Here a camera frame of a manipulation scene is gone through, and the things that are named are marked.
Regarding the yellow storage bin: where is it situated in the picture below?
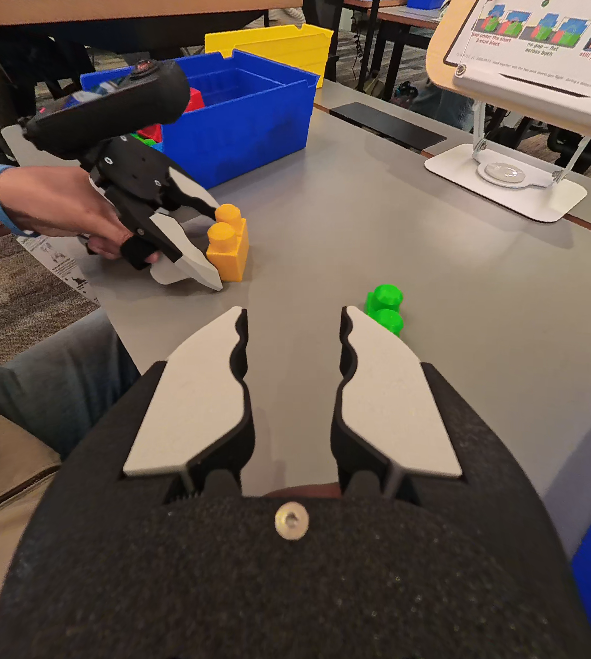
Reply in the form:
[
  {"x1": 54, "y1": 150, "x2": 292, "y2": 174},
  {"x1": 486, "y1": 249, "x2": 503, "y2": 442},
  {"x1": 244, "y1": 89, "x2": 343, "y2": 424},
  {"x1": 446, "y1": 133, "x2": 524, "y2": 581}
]
[{"x1": 205, "y1": 23, "x2": 334, "y2": 89}]

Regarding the orange mega block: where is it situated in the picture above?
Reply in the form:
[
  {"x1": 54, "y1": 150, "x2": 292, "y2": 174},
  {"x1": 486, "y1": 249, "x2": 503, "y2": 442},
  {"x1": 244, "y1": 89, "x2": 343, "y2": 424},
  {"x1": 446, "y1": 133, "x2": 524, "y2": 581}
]
[{"x1": 205, "y1": 203, "x2": 252, "y2": 283}]

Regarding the wooden table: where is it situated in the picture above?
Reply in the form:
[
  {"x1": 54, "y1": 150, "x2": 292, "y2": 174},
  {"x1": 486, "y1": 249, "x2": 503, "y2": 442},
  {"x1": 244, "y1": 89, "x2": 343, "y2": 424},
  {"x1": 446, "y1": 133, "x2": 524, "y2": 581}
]
[{"x1": 0, "y1": 0, "x2": 275, "y2": 27}]

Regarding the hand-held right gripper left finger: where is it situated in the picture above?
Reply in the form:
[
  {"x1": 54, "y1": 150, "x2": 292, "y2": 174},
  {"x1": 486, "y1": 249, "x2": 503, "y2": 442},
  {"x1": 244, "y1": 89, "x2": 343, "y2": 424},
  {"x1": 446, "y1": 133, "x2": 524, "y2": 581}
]
[{"x1": 123, "y1": 306, "x2": 256, "y2": 477}]

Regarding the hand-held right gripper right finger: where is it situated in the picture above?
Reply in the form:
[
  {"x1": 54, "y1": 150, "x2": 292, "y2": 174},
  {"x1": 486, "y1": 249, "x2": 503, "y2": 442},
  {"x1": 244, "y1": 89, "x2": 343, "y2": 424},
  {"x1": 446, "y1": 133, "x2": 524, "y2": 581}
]
[{"x1": 332, "y1": 306, "x2": 464, "y2": 481}]

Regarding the green mega block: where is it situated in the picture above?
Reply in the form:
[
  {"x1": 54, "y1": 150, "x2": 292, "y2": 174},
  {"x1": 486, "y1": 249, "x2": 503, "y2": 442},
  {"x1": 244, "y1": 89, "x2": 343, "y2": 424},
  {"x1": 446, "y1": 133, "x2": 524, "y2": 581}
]
[{"x1": 366, "y1": 284, "x2": 406, "y2": 337}]

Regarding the person's jeans leg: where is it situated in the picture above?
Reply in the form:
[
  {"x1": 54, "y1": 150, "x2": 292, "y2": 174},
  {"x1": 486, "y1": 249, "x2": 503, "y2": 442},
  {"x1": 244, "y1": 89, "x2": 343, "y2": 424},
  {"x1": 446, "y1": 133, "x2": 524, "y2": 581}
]
[{"x1": 0, "y1": 309, "x2": 142, "y2": 460}]

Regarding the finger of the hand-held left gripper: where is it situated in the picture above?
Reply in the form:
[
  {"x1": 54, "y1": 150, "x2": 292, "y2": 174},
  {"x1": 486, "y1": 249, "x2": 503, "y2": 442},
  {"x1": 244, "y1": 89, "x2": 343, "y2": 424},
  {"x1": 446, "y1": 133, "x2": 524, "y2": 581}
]
[
  {"x1": 150, "y1": 209, "x2": 225, "y2": 293},
  {"x1": 162, "y1": 167, "x2": 221, "y2": 222}
]

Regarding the black flat panel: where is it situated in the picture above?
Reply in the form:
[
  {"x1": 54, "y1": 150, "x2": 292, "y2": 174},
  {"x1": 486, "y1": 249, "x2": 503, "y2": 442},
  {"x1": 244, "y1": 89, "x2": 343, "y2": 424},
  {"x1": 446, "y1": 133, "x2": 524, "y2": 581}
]
[{"x1": 329, "y1": 101, "x2": 448, "y2": 153}]

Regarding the printed instruction sheet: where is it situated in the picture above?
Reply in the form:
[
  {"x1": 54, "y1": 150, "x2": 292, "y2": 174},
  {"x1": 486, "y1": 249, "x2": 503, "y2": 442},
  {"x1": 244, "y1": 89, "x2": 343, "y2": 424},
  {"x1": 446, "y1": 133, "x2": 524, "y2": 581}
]
[{"x1": 445, "y1": 0, "x2": 591, "y2": 106}]

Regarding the white board stand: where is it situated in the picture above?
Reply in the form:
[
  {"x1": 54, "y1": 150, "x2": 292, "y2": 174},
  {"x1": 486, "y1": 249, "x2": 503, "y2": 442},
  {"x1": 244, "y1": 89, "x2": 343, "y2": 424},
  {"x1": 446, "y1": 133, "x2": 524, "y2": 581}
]
[{"x1": 424, "y1": 98, "x2": 589, "y2": 223}]

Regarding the pile of colourful blocks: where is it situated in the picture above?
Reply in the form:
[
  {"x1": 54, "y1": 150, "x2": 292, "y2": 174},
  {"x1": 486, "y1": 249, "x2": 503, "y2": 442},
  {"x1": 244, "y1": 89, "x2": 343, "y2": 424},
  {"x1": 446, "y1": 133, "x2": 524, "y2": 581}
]
[{"x1": 134, "y1": 87, "x2": 206, "y2": 147}]

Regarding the person's left hand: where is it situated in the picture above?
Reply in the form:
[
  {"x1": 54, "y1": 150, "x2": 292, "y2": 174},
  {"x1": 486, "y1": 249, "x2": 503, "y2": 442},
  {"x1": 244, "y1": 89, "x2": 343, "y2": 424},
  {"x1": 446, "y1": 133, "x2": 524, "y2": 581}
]
[{"x1": 13, "y1": 165, "x2": 162, "y2": 261}]

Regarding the printed paper sheet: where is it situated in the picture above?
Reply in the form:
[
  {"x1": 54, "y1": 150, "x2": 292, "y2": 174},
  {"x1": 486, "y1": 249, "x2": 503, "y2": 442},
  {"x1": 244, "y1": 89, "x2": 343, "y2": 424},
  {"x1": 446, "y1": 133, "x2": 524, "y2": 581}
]
[{"x1": 18, "y1": 232, "x2": 102, "y2": 302}]

